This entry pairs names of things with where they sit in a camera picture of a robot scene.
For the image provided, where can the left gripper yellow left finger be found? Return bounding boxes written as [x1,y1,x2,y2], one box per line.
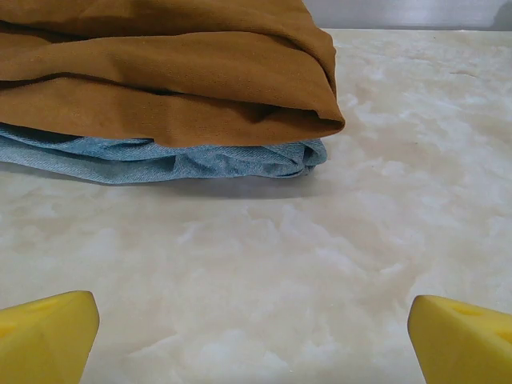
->
[0,290,100,384]

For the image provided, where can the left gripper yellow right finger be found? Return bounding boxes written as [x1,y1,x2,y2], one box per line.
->
[407,294,512,384]

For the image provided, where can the grey-blue denim folded trousers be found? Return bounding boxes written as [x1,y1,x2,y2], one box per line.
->
[0,122,329,186]

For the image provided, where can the brown folded trousers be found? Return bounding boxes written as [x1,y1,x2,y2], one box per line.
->
[0,0,346,146]

